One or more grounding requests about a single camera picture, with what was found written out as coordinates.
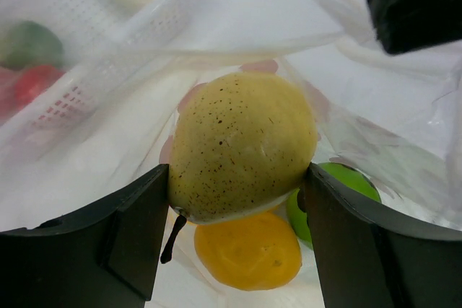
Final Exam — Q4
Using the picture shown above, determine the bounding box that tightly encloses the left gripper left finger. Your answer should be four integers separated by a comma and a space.
1, 164, 168, 307

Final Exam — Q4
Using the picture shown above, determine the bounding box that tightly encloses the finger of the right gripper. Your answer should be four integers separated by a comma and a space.
366, 0, 461, 55

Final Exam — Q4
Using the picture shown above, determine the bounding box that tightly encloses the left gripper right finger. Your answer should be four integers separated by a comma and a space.
302, 163, 461, 307

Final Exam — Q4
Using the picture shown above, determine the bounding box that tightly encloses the pale yellow fake pear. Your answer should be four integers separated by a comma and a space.
160, 72, 318, 263

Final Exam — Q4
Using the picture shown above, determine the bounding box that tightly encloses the clear zip top bag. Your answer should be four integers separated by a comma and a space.
0, 0, 462, 308

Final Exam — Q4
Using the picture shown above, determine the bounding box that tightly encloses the red fake apple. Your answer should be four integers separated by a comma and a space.
14, 65, 64, 107

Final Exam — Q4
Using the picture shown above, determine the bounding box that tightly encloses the green fake avocado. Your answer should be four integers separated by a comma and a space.
1, 20, 64, 71

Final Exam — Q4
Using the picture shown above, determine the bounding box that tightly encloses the orange fake fruit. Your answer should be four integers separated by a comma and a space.
194, 212, 302, 291

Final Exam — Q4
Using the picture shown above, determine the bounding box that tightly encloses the clear plastic perforated bin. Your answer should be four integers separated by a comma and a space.
1, 0, 198, 156

